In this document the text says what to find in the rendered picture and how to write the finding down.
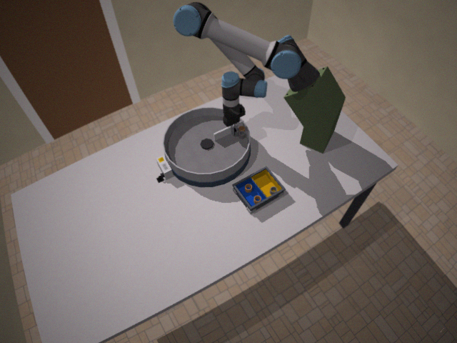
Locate blue and yellow divided bin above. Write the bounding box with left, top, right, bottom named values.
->
left=232, top=166, right=286, bottom=214

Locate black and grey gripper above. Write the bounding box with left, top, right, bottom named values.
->
left=223, top=97, right=246, bottom=136

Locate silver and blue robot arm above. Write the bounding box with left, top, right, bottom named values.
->
left=174, top=2, right=320, bottom=101

